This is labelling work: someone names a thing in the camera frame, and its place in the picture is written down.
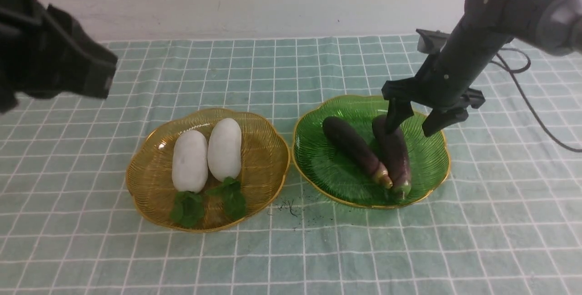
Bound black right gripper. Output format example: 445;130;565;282
381;68;486;137

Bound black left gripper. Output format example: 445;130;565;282
0;0;118;113

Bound purple eggplant with green stem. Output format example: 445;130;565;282
372;115;412;201

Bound purple eggplant with brown stem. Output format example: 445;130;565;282
322;116;393;190

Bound white radish with green leaves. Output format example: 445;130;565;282
170;130;208;228

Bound white radish with leafy top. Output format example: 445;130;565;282
206;118;247;221

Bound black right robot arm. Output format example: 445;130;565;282
382;0;582;137

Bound green ribbed plastic plate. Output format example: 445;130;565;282
292;95;451;210

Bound green checkered tablecloth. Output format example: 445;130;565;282
0;35;581;295

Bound amber ribbed plastic plate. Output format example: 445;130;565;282
125;107;291;233

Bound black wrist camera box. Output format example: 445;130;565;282
416;29;450;55

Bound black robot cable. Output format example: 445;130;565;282
490;48;582;153

